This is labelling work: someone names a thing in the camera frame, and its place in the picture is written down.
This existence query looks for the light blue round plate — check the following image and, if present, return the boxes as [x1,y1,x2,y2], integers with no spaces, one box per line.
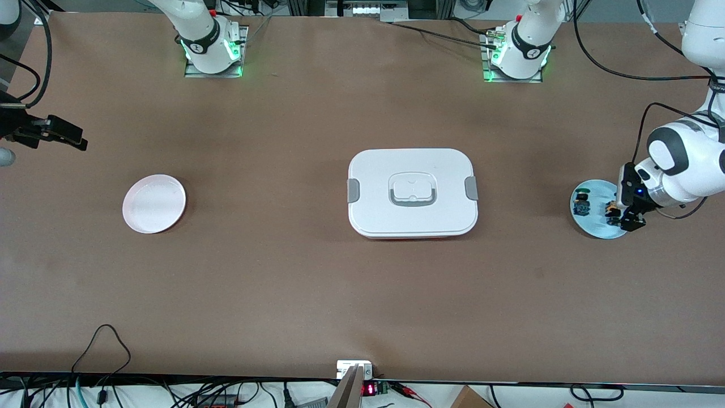
[569,179,630,240]

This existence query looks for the pink round plate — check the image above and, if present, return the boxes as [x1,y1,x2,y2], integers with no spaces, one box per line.
[122,174,187,235]

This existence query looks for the white lidded lunch box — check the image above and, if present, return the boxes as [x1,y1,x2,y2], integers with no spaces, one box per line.
[347,148,479,240]

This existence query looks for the brown cardboard box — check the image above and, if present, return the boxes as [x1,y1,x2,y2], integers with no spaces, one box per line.
[450,385,493,408]

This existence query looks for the red clip leads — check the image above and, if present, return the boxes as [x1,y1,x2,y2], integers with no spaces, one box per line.
[391,382,433,408]

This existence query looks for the black power strip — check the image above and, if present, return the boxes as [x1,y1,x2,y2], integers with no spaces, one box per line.
[193,394,239,408]

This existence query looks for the small white box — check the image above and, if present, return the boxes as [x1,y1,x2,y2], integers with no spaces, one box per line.
[336,360,373,380]

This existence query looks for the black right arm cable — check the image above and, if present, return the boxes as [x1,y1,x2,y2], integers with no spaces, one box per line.
[0,0,54,108]

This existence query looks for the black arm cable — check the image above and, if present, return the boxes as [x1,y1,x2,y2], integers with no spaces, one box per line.
[0,0,54,108]
[572,0,725,220]

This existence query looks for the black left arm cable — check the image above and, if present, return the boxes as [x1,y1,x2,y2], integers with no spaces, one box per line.
[572,0,725,220]

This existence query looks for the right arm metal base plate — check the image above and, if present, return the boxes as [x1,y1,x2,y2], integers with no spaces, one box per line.
[184,25,249,78]

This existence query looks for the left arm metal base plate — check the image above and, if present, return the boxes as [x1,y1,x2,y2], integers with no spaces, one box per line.
[481,31,543,84]

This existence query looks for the black coiled cable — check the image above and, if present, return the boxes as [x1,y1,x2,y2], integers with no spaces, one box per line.
[569,384,625,401]

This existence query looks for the thin black looped cable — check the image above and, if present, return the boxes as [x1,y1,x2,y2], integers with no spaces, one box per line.
[71,324,133,393]

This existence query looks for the black cable across table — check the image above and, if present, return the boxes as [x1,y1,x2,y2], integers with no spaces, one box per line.
[390,17,500,49]

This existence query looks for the aluminium frame structure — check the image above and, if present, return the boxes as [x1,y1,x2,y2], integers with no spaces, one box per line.
[286,0,454,23]

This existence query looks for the grey aluminium post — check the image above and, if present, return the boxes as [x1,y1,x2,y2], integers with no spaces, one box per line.
[327,365,365,408]

